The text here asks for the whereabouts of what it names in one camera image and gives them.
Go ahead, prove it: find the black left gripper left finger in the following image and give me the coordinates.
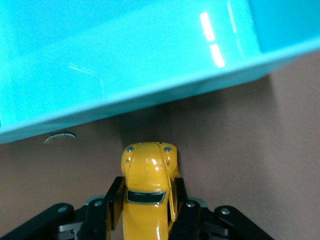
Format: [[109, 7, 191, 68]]
[[0, 175, 126, 240]]

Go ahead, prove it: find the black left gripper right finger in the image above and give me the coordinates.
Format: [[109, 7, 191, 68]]
[[169, 177, 274, 240]]

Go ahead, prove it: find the yellow beetle toy car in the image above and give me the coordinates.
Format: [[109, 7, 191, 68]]
[[120, 141, 181, 240]]

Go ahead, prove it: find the small chrome bumper piece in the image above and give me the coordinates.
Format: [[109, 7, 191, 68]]
[[43, 131, 77, 145]]

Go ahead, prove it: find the brown table mat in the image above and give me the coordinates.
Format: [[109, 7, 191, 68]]
[[0, 51, 320, 240]]

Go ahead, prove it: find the teal plastic storage bin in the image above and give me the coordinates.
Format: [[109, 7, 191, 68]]
[[0, 0, 320, 145]]

